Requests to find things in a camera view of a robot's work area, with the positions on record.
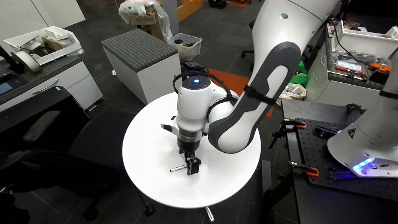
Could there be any white desk with drawers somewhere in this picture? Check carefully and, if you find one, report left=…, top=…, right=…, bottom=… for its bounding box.
left=0, top=53, right=104, bottom=113

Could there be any white parts container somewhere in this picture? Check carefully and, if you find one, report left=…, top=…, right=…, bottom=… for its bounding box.
left=327, top=20, right=398, bottom=90

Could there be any orange cabinet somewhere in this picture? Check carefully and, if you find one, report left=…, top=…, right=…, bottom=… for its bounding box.
left=176, top=0, right=205, bottom=22

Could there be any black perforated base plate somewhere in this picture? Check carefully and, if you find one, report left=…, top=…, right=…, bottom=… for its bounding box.
left=284, top=117, right=398, bottom=202

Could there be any green object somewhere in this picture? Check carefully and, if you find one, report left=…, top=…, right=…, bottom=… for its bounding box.
left=289, top=59, right=310, bottom=88

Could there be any orange floor mat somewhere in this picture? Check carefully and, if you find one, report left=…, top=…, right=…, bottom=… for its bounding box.
left=206, top=67, right=276, bottom=118

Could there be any grey perforated box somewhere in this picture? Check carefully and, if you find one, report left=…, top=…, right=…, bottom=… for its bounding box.
left=99, top=27, right=182, bottom=104

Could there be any white plastic bag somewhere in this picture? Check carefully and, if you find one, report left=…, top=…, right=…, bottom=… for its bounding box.
left=116, top=0, right=172, bottom=41

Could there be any white box with clutter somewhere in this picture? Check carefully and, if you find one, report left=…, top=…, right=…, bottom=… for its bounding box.
left=1, top=25, right=84, bottom=67

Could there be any tape roll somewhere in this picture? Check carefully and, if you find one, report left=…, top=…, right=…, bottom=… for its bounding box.
left=11, top=49, right=42, bottom=74

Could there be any black office chair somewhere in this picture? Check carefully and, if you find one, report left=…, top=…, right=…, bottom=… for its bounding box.
left=0, top=85, right=125, bottom=221

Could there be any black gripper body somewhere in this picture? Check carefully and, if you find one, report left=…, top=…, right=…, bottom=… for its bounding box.
left=177, top=135, right=202, bottom=159

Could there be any orange black clamp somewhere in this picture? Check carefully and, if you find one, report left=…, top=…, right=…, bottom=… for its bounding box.
left=268, top=117, right=308, bottom=149
left=287, top=160, right=320, bottom=179

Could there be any clear plastic bin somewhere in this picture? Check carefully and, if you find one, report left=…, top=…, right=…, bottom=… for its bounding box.
left=166, top=31, right=204, bottom=62

